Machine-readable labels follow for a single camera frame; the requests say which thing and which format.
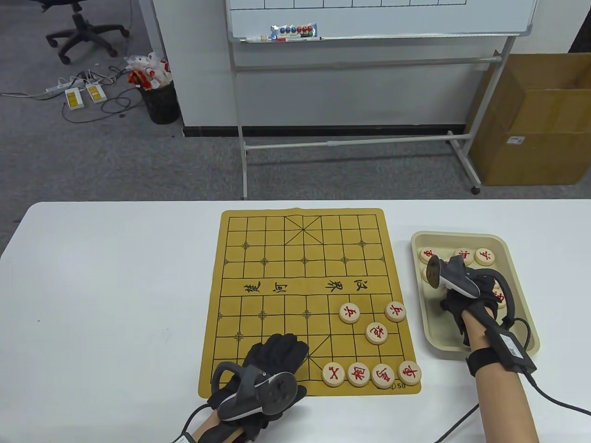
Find person's right hand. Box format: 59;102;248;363
440;276;504;347

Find person's left hand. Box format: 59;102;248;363
206;333;310;438

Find cluster of wooden chess pieces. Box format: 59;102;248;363
418;247;508;310

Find person's right forearm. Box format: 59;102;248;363
462;310;542;443

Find yellow chess board mat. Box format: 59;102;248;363
198;208;422;400

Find beige plastic tray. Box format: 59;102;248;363
410;231;541;361

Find grey tracking controller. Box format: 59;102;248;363
211;362;298;423
426;255;515;323

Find black sensor box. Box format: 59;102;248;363
485;318;538;375

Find brown cardboard box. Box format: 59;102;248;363
465;52;591;187

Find black wastebasket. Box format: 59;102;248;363
141;79;181;125

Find white red trash bags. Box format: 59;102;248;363
124;52;174;91

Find white rolling whiteboard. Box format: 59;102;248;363
225;0;538;200

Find pack of coloured magnets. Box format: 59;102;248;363
270;23;319;39

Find white power strip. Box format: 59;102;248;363
45;78;88;96

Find black office chair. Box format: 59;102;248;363
29;0;131;65

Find black wrist strap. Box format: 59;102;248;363
465;346;501;378

